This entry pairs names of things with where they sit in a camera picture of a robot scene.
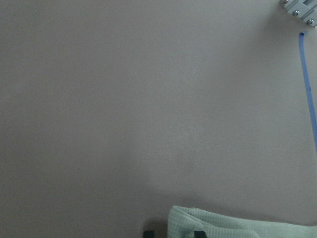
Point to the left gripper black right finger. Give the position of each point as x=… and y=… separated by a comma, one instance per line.
x=200, y=234

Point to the olive green long-sleeve shirt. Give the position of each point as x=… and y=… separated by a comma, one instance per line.
x=183, y=222

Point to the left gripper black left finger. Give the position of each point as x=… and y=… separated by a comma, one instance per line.
x=149, y=234

